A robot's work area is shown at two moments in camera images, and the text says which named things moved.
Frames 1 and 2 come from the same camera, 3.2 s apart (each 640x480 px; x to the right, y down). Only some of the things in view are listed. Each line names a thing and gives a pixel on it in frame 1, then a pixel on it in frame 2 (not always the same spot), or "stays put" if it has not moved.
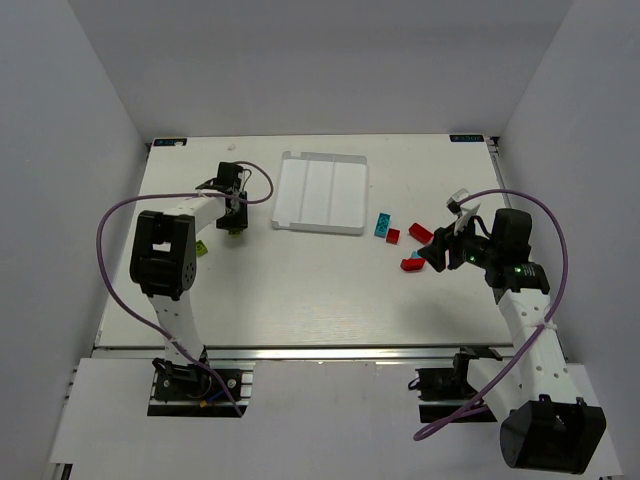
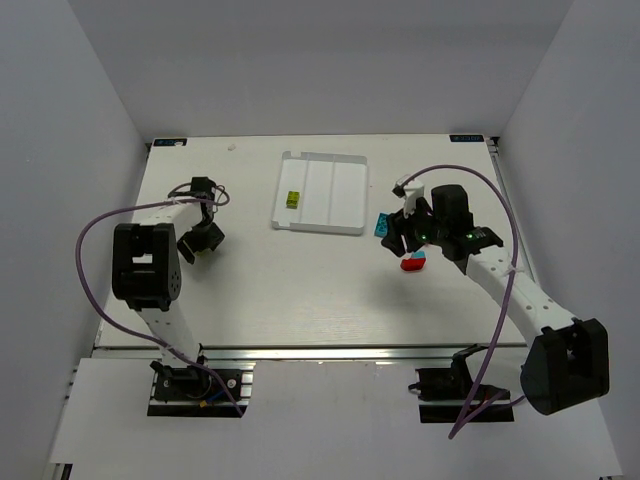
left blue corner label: (170, 142) stays put
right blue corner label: (467, 138) stays put
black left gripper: (233, 220) -> (198, 240)
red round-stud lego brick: (412, 264) stays put
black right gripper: (441, 249) -> (400, 230)
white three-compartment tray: (321, 192) stays put
